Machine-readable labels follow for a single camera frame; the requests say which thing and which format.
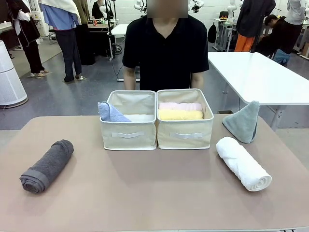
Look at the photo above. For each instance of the brown table mat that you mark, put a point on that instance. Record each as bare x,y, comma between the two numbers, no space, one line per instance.
154,181

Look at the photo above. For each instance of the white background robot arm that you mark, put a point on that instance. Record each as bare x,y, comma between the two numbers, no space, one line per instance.
231,9

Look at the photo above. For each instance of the small white background table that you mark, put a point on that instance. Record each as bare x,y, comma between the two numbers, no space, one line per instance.
119,29

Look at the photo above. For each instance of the bystander in dark apron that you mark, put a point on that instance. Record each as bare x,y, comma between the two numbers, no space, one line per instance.
29,36

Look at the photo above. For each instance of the bystander in grey shirt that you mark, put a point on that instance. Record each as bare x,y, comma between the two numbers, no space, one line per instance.
295,12

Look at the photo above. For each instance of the person's right forearm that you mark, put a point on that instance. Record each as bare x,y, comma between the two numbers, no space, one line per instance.
129,78

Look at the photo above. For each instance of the grey-green cone-folded towel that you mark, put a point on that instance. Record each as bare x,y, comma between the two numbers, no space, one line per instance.
243,123

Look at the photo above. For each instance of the large white table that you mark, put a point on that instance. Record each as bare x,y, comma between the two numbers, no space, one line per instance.
253,72

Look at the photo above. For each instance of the pink towel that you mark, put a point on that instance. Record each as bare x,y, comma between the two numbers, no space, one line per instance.
178,106

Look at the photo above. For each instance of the black floor stand pole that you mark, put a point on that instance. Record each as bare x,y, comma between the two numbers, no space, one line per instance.
111,36

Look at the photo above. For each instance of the white towel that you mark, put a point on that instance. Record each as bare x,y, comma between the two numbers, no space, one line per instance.
241,164

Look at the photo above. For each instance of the blue cloth bag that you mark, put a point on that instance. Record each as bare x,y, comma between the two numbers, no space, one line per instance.
282,56

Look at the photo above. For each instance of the distant bystander in black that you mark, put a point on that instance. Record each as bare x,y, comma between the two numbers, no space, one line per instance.
97,10

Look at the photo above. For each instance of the grey background desk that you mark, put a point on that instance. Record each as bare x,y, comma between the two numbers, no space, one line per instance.
227,29

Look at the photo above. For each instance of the crouching bystander in black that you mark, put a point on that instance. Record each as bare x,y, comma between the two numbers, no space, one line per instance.
280,31

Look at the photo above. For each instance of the bystander in orange trousers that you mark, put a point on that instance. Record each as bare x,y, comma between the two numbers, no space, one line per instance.
253,14

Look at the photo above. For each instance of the cream fabric storage bin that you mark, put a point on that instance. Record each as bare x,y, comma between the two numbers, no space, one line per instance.
128,142
186,142

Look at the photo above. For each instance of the white cylindrical air purifier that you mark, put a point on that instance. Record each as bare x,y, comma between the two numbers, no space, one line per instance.
9,79

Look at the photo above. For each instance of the bystander in blue shirt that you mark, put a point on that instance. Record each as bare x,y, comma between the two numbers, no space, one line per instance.
62,21

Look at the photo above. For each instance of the person in black shirt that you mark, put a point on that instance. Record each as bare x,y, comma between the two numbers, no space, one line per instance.
166,55

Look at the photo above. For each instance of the person's left forearm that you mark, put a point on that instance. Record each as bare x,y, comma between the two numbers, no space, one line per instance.
197,79

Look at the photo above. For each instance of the blue cone-folded towel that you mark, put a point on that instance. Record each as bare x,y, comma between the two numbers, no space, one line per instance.
108,112

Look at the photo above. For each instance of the bystander in olive jacket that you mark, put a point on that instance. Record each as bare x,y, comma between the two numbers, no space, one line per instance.
84,14

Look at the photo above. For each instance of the black backpack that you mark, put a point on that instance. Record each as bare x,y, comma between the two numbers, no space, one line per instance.
212,33

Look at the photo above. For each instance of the dark grey towel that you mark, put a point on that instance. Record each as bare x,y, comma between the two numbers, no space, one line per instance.
46,164

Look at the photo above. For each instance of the yellow towel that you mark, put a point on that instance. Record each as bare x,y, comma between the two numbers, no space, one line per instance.
181,115

